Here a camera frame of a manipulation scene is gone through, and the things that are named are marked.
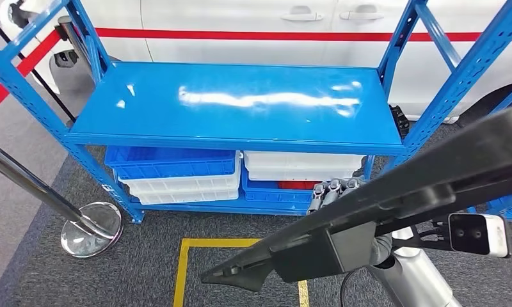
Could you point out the chrome stanchion post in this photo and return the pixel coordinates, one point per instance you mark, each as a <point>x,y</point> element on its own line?
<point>92,233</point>

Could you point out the thin black stanchion pole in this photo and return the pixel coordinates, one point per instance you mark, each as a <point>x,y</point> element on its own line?
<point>48,87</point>

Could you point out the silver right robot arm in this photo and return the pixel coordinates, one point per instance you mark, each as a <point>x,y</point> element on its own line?
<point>413,279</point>

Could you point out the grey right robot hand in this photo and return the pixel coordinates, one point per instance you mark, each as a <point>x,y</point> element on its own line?
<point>330,190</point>

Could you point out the blue metal shelf rack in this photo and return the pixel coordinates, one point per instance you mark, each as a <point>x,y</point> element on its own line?
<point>510,209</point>
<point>239,118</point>

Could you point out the dark stanchion post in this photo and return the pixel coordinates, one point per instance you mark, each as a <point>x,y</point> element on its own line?
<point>76,40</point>

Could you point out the black ribbed plastic object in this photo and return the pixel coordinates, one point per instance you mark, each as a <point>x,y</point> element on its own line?
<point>400,120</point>

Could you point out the white car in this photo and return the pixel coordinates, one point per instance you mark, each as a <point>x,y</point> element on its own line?
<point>239,46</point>

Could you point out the black plastic car part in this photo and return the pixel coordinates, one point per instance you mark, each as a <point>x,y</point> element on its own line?
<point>408,190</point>

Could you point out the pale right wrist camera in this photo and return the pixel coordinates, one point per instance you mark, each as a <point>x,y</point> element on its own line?
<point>493,237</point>

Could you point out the red barrier belt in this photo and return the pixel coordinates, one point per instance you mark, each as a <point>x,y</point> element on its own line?
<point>239,34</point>
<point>1,95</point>

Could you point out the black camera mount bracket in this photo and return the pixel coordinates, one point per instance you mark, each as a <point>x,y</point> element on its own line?
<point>425,243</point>

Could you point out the red object in bin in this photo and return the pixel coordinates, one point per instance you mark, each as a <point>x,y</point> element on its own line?
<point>296,185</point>

